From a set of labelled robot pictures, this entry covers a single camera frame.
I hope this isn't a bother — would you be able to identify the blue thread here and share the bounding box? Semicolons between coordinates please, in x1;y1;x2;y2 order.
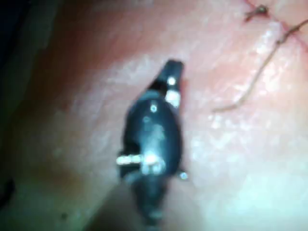
212;20;308;113

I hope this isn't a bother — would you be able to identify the right arm needle driver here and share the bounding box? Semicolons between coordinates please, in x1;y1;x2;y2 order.
116;89;189;184

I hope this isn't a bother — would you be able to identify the tissue pad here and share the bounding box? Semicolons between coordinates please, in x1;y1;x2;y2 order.
0;0;308;231

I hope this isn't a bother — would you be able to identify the right arm needle driver jaw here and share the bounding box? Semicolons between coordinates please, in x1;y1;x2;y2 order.
149;59;185;109

